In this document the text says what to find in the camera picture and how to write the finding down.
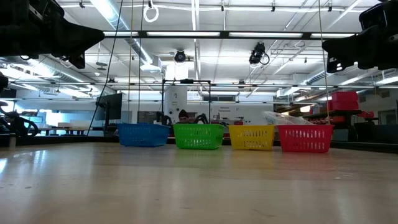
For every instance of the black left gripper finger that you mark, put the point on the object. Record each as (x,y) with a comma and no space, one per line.
(81,32)
(81,49)

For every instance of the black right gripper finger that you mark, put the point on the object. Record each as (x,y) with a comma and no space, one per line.
(345,48)

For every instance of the blue plastic basket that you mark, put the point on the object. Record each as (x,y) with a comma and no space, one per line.
(143,135)

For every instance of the background black robot arm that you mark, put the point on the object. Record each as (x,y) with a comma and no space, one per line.
(163,119)
(201,118)

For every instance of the red storage bins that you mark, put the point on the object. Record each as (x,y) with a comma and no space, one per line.
(343,101)

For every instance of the black monitor on stand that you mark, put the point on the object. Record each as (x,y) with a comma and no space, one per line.
(109,107)

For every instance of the dark storage shelf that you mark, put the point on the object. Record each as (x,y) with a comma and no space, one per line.
(332,113)

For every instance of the dark cabinet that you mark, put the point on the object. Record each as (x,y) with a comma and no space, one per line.
(376,132)

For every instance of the black equipment box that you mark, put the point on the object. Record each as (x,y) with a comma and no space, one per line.
(110,130)

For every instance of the person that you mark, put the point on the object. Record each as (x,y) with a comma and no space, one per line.
(183,115)
(14,118)

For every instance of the red plastic basket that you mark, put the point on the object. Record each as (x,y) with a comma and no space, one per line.
(304,138)

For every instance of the yellow plastic basket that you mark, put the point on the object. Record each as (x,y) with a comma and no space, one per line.
(252,138)

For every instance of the green plastic basket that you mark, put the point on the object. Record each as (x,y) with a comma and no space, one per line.
(196,137)

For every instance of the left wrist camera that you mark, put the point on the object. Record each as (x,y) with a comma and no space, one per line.
(46,7)

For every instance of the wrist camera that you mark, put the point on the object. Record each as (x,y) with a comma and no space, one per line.
(46,7)
(373,15)

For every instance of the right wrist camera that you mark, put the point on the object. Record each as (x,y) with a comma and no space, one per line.
(373,15)

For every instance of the round black overhead camera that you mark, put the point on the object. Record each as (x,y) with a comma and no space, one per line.
(180,56)

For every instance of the thin black frame stand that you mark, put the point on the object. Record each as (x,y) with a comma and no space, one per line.
(186,81)

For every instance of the small white post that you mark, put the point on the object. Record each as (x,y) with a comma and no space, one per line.
(12,141)

